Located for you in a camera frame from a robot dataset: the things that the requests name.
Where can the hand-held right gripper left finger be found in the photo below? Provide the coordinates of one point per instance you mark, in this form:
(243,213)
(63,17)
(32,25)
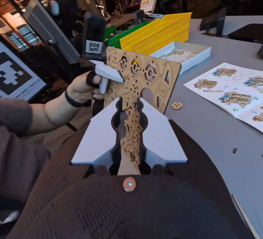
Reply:
(94,140)

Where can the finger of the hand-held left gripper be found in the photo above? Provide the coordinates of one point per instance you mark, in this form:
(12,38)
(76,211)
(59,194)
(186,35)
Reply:
(106,72)

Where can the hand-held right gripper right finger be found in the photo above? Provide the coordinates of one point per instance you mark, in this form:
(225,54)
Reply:
(164,140)

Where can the laser-cut wooden parts sheet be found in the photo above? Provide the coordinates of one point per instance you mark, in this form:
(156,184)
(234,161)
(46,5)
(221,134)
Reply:
(174,74)

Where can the person's left forearm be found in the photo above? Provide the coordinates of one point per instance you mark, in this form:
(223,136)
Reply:
(51,113)

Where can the person's left hand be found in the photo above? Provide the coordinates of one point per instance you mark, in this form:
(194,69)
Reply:
(79,91)

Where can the green plastic bin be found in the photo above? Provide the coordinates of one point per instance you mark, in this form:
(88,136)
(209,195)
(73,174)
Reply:
(121,37)

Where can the round wooden disc part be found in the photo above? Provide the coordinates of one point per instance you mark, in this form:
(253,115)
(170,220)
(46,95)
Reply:
(174,107)

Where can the grey metal framed panel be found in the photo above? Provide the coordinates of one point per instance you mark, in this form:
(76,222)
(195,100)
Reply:
(51,29)

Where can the black wristband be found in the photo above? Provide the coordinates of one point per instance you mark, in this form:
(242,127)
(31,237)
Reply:
(72,103)

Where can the yellow plastic bin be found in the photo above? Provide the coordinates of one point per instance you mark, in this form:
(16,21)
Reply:
(160,31)

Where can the illustrated instruction booklet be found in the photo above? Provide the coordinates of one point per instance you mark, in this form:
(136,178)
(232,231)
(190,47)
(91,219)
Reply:
(217,86)

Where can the set of tan rings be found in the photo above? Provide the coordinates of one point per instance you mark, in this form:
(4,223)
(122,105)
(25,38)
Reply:
(181,53)

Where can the person's grey shirt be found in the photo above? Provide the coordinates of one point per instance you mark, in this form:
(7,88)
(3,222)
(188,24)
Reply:
(16,150)

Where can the black framed tag sign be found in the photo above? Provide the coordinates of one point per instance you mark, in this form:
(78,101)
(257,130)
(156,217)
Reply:
(20,91)

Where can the white cardboard box tray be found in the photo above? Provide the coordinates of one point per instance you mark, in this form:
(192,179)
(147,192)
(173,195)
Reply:
(203,54)

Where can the thin wooden board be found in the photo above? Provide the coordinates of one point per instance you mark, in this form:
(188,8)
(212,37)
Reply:
(240,206)

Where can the black desktop stand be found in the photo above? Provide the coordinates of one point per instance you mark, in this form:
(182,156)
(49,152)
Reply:
(215,21)

